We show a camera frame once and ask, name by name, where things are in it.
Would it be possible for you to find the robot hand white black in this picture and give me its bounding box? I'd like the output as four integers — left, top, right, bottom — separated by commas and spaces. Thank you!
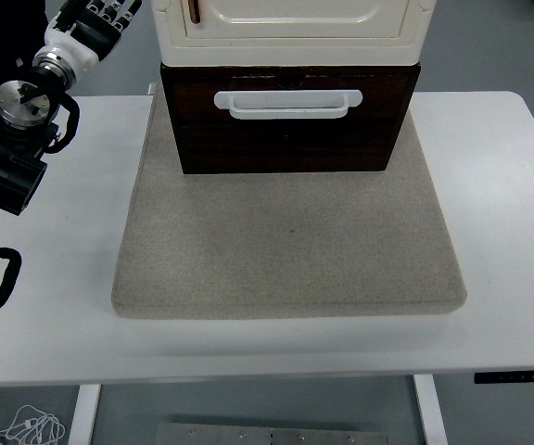
43, 0, 144, 74

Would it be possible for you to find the dark wooden drawer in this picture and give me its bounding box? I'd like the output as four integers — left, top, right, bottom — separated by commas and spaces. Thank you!
160, 68, 416, 162

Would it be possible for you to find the white drawer handle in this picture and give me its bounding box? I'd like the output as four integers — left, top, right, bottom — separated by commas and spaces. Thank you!
212, 89, 364, 121

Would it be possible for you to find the cream cabinet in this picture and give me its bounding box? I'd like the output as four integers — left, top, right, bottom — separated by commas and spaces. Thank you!
149, 0, 437, 69

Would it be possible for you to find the cream cabinet door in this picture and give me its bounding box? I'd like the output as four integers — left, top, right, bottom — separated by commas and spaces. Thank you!
182, 0, 411, 42

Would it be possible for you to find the dark wooden drawer case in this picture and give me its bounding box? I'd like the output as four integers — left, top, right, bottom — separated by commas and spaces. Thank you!
159, 62, 422, 176

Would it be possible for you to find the beige fabric mat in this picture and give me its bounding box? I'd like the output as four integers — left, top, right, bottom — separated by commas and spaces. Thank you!
110, 95, 468, 320

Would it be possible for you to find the white table leg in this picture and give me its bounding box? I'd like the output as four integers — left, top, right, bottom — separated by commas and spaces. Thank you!
412, 374, 450, 445
66, 384, 104, 445

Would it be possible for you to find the black table control panel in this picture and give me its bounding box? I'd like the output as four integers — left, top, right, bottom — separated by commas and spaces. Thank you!
474, 369, 534, 385

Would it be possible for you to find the white cable bundle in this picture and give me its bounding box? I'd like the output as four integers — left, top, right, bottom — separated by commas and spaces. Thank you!
0, 403, 67, 445

